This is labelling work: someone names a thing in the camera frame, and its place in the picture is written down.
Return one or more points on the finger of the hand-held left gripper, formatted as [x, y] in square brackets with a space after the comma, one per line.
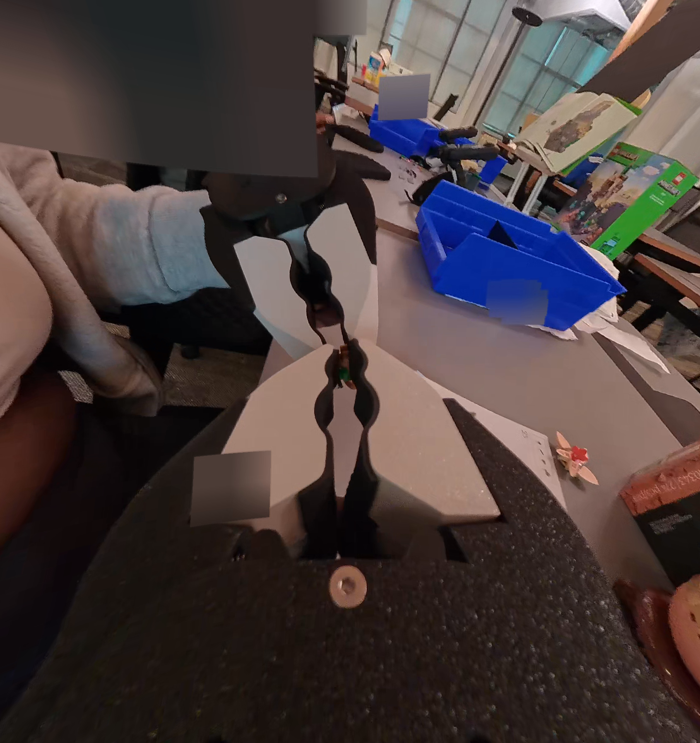
[350, 261]
[268, 278]

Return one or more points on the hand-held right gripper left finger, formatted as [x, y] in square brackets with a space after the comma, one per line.
[280, 418]

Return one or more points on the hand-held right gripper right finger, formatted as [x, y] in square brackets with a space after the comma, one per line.
[419, 453]

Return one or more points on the person's left forearm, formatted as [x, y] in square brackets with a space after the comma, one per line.
[141, 244]

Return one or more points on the instruction booklet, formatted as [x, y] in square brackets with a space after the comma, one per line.
[512, 447]

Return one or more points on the large blue bin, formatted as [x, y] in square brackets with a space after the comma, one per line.
[471, 261]

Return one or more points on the black office chair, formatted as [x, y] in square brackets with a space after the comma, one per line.
[466, 154]

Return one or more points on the toy flower piece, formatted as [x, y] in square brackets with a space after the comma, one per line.
[579, 455]

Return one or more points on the small blue bin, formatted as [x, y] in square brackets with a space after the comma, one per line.
[492, 171]

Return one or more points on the yellow carton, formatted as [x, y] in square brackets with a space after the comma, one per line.
[377, 69]

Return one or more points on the white plastic bag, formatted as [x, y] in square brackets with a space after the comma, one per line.
[605, 325]

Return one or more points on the person's torso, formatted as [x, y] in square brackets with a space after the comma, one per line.
[13, 290]

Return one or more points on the pale toy box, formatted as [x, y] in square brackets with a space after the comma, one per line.
[570, 127]

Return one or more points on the toy plant set box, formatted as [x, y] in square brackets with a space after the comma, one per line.
[675, 522]

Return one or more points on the brown round toy base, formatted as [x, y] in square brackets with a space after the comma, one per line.
[646, 627]

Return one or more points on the green toy box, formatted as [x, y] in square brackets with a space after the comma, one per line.
[646, 203]

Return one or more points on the black floor lamp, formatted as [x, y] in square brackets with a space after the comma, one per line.
[527, 14]

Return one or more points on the brown table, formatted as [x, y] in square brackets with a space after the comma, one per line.
[675, 241]

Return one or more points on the dark panel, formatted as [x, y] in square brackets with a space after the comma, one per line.
[663, 52]

